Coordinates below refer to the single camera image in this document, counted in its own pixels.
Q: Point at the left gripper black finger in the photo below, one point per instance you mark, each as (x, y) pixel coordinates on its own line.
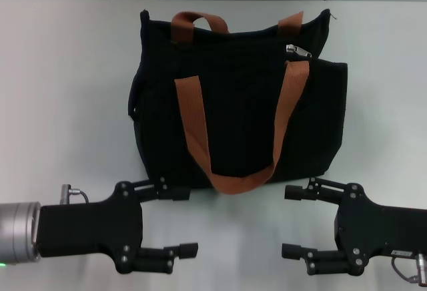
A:
(160, 259)
(163, 191)

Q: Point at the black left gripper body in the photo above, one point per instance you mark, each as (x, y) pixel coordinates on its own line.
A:
(86, 227)

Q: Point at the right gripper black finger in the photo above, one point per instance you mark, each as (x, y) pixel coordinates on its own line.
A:
(320, 191)
(323, 261)

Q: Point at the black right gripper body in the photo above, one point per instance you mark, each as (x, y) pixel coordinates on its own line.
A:
(377, 231)

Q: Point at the silver metal zipper pull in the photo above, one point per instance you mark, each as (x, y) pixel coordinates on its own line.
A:
(299, 51)

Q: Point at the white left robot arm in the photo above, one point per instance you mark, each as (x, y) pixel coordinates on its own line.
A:
(16, 231)

